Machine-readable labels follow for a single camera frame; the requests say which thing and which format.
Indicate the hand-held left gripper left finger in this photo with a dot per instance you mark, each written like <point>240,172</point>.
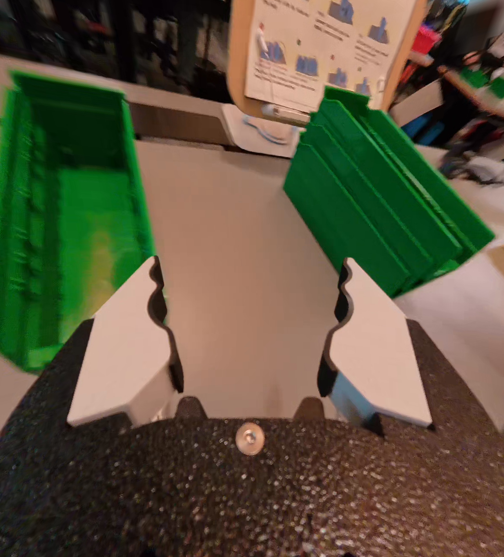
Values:
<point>121,361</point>

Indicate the instruction sheet on wooden board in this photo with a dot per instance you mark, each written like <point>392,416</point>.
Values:
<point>234,65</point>

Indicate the blue object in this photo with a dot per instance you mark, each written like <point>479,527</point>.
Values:
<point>421,128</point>

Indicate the red ribbed object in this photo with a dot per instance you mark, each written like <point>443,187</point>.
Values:
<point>426,37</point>

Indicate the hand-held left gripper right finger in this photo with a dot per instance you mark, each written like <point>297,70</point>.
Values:
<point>378,361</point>

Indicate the grey desk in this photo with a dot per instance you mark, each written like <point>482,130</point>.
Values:
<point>234,217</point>

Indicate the printed instruction sheet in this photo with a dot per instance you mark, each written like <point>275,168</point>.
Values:
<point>313,43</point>

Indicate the white clipboard stand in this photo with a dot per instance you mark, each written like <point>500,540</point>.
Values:
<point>243,130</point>

